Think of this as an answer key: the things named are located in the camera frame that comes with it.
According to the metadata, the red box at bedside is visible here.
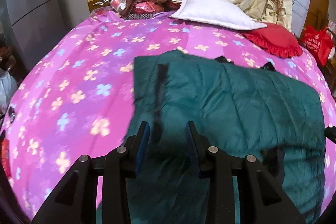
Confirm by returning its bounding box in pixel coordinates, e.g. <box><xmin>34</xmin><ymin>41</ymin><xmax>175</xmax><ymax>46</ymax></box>
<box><xmin>1</xmin><ymin>139</ymin><xmax>12</xmax><ymax>178</ymax></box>

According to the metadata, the wooden shelf rack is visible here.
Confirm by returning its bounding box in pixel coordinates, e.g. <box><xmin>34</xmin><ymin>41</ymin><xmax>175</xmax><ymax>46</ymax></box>
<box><xmin>322</xmin><ymin>29</ymin><xmax>335</xmax><ymax>98</ymax></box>

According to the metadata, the red shopping bag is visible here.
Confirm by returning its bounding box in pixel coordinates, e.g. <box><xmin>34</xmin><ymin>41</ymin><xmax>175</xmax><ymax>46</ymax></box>
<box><xmin>302</xmin><ymin>26</ymin><xmax>335</xmax><ymax>67</ymax></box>

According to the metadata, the red ruffled cushion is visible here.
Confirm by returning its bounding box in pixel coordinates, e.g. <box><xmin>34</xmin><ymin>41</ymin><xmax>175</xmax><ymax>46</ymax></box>
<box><xmin>241</xmin><ymin>23</ymin><xmax>303</xmax><ymax>59</ymax></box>

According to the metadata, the white plastic bag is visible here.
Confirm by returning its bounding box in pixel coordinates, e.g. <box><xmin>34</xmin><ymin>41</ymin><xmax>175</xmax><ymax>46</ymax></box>
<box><xmin>0</xmin><ymin>70</ymin><xmax>18</xmax><ymax>114</ymax></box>

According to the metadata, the pink floral bed sheet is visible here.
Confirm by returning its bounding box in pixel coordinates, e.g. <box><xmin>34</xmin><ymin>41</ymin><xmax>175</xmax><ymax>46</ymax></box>
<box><xmin>2</xmin><ymin>11</ymin><xmax>335</xmax><ymax>218</ymax></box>

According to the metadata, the grey wardrobe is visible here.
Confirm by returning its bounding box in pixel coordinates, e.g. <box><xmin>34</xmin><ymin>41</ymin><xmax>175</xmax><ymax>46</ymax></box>
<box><xmin>2</xmin><ymin>0</ymin><xmax>89</xmax><ymax>71</ymax></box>

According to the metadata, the small black device on bed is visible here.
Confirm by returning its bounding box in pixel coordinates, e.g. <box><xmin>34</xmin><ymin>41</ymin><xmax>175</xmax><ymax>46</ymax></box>
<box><xmin>8</xmin><ymin>106</ymin><xmax>16</xmax><ymax>123</ymax></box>

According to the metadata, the white pillow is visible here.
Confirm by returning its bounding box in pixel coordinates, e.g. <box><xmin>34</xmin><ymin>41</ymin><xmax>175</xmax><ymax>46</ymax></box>
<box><xmin>171</xmin><ymin>0</ymin><xmax>267</xmax><ymax>31</ymax></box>

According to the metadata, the dark green puffer jacket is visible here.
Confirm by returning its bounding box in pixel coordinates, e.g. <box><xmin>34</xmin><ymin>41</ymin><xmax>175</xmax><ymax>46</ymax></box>
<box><xmin>127</xmin><ymin>51</ymin><xmax>326</xmax><ymax>223</ymax></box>

